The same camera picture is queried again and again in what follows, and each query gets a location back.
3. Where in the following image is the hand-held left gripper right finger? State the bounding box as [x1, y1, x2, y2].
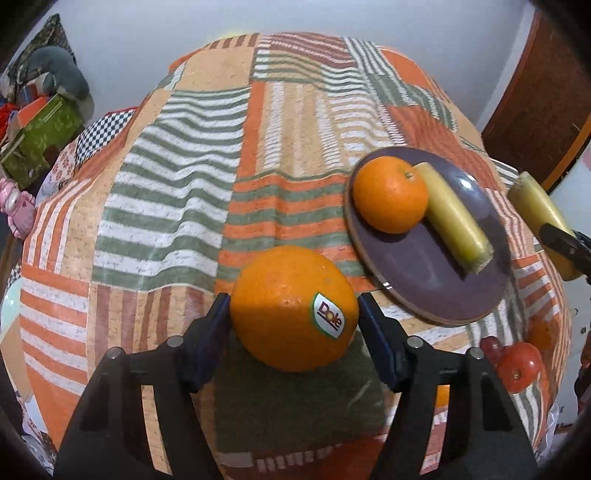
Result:
[358, 292, 541, 480]

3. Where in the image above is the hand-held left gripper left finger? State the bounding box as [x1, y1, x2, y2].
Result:
[53, 292, 232, 480]

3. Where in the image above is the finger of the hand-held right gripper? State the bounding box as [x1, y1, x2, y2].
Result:
[539, 222, 591, 278]

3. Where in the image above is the yellow banana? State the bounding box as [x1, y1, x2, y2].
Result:
[413, 161, 495, 274]
[507, 172, 585, 281]

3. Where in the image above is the purple round plate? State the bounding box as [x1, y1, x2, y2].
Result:
[344, 147, 513, 328]

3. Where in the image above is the large orange with sticker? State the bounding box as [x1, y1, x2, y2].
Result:
[229, 245, 360, 373]

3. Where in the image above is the dark red plum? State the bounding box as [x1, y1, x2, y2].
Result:
[479, 336, 505, 366]

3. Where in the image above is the red tomato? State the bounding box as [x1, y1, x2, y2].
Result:
[496, 342, 543, 394]

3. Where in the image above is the orange without sticker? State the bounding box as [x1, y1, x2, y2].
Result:
[353, 156, 430, 234]

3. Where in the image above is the brown wooden door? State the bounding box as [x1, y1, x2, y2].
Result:
[481, 9, 591, 191]

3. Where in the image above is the striped patchwork tablecloth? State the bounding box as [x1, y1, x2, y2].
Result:
[21, 31, 573, 480]

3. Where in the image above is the black white checkered cloth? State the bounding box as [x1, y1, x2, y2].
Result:
[74, 107, 139, 168]

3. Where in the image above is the pink toy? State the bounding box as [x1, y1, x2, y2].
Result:
[0, 178, 36, 240]

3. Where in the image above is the green patterned box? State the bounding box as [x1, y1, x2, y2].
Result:
[0, 93, 85, 190]

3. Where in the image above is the grey plush cushion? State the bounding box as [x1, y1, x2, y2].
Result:
[25, 46, 95, 116]

